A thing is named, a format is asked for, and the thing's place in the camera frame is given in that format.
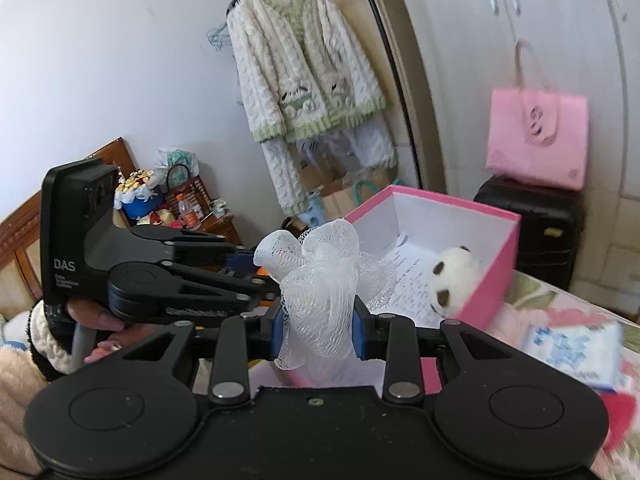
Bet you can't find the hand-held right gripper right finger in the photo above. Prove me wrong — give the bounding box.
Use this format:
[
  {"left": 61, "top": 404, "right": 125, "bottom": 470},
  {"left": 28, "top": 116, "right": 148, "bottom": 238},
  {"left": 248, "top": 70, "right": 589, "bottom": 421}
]
[{"left": 351, "top": 295, "right": 507, "bottom": 406}]

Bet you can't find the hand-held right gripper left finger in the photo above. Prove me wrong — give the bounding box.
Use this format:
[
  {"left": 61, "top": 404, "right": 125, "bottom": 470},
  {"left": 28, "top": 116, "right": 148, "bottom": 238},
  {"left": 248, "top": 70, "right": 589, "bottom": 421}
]
[{"left": 120, "top": 303, "right": 288, "bottom": 407}]

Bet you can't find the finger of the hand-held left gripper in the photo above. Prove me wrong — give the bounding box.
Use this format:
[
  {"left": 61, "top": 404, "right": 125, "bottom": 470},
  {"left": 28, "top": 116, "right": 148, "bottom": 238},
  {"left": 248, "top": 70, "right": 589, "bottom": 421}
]
[
  {"left": 129, "top": 225, "right": 257, "bottom": 273},
  {"left": 165, "top": 263, "right": 282, "bottom": 322}
]

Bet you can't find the white mesh bath sponge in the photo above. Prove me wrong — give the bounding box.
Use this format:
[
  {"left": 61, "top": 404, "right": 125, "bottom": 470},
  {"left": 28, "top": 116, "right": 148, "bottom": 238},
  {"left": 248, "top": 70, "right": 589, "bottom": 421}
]
[{"left": 253, "top": 219, "right": 398, "bottom": 372}]

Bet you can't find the pink cardboard box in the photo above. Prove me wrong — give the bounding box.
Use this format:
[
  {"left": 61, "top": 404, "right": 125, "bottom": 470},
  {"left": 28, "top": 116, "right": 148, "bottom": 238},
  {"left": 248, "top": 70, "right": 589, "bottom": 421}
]
[{"left": 345, "top": 185, "right": 522, "bottom": 333}]

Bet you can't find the white and blue tissue pack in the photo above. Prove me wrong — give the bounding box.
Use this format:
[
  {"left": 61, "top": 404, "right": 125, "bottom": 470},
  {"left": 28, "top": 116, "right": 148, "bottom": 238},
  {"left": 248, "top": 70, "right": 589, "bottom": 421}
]
[{"left": 520, "top": 321, "right": 626, "bottom": 391}]

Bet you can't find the person's left forearm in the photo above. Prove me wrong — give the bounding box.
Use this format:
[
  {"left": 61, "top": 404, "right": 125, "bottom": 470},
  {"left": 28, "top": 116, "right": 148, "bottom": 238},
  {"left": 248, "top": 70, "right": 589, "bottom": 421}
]
[{"left": 0, "top": 300, "right": 88, "bottom": 479}]

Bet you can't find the person's left hand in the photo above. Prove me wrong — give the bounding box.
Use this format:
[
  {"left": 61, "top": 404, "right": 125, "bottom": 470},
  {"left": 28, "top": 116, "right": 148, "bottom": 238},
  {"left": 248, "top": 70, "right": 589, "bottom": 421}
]
[{"left": 66, "top": 300, "right": 126, "bottom": 365}]

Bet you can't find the wooden nightstand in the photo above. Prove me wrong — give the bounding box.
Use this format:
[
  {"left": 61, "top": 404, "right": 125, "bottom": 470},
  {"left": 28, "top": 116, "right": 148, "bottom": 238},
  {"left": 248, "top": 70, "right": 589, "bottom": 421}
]
[{"left": 200, "top": 214, "right": 242, "bottom": 249}]

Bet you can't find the orange drink bottle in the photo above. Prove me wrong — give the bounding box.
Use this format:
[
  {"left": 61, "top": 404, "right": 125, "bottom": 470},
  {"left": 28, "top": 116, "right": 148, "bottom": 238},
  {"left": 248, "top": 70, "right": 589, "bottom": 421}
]
[{"left": 177, "top": 195, "right": 202, "bottom": 231}]

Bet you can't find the woven basket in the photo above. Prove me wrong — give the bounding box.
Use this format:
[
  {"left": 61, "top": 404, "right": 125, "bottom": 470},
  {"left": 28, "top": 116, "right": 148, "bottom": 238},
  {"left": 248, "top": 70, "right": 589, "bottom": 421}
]
[{"left": 165, "top": 165, "right": 209, "bottom": 231}]

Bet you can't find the wooden headboard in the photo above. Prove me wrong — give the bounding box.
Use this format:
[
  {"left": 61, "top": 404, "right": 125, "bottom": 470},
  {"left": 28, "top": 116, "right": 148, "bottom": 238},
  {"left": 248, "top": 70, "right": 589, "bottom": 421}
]
[{"left": 0, "top": 136, "right": 138, "bottom": 306}]

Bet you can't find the printed paper sheet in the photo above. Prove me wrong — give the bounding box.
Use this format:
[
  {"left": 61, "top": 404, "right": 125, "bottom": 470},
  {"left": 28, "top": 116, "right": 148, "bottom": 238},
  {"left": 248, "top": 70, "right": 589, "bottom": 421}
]
[{"left": 365, "top": 232, "right": 452, "bottom": 328}]

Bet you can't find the white and green plastic bag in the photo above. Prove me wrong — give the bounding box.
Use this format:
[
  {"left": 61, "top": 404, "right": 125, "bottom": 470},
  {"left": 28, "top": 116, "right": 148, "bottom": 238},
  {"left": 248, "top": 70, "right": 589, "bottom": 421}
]
[{"left": 154, "top": 147, "right": 201, "bottom": 182}]

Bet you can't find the white panda plush ball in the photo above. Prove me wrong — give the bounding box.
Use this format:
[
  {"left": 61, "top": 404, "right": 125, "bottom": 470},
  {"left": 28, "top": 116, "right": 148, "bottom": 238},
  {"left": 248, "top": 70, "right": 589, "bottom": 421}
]
[{"left": 429, "top": 246, "right": 485, "bottom": 317}]

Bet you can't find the cream and green fleece pajama top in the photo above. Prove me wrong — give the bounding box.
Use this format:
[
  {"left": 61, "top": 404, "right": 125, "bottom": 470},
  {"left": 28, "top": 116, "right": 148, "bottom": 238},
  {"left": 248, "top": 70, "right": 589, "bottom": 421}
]
[{"left": 226, "top": 0, "right": 387, "bottom": 143}]

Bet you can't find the teal clothes hanger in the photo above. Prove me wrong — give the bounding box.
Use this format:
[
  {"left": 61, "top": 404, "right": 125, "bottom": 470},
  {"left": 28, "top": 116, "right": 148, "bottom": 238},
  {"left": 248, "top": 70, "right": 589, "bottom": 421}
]
[{"left": 205, "top": 25, "right": 232, "bottom": 54}]

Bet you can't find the black suitcase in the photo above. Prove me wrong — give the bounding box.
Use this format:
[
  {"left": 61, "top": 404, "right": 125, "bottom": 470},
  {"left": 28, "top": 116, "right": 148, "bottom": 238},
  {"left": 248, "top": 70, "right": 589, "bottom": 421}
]
[{"left": 474, "top": 175, "right": 586, "bottom": 291}]

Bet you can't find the pink paper bag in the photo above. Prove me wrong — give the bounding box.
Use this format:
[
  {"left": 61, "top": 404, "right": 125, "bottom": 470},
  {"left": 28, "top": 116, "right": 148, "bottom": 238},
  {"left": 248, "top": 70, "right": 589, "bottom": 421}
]
[{"left": 486, "top": 39, "right": 590, "bottom": 192}]

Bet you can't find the light wooden wardrobe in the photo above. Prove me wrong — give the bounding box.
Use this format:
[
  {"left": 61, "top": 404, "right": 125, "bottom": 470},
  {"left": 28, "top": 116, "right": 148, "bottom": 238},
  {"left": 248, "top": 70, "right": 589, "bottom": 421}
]
[{"left": 390, "top": 0, "right": 640, "bottom": 331}]

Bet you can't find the wooden door frame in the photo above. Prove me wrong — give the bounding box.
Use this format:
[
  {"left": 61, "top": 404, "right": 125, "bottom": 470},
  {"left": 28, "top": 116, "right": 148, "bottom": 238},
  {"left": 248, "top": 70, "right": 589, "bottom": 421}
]
[{"left": 350, "top": 0, "right": 451, "bottom": 196}]

